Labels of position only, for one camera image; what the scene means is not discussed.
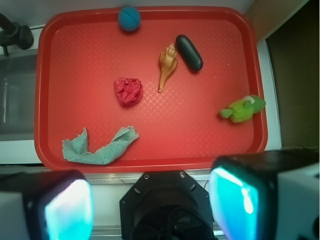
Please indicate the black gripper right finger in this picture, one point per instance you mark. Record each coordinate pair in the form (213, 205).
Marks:
(273, 195)

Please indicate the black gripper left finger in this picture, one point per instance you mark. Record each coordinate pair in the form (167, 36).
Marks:
(51, 205)

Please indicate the green plush animal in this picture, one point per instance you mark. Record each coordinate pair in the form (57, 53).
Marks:
(243, 109)

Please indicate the light blue cloth rag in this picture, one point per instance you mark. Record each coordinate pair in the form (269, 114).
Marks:
(76, 150)

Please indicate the red plastic tray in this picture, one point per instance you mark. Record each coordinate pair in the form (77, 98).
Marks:
(81, 53)

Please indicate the crumpled red paper ball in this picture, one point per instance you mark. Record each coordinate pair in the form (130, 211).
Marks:
(129, 91)

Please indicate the grey sink basin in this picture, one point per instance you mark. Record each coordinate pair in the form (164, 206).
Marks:
(17, 95)

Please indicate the dark grey oblong capsule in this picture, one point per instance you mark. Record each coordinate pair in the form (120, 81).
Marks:
(189, 53)

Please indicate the golden conch shell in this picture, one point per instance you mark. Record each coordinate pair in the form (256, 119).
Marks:
(168, 64)

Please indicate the grey sink faucet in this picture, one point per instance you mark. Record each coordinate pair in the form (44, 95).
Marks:
(14, 34)

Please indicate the blue knitted ball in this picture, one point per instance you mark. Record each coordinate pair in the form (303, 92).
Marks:
(129, 19)

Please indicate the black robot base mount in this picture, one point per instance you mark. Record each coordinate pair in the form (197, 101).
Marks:
(166, 205)

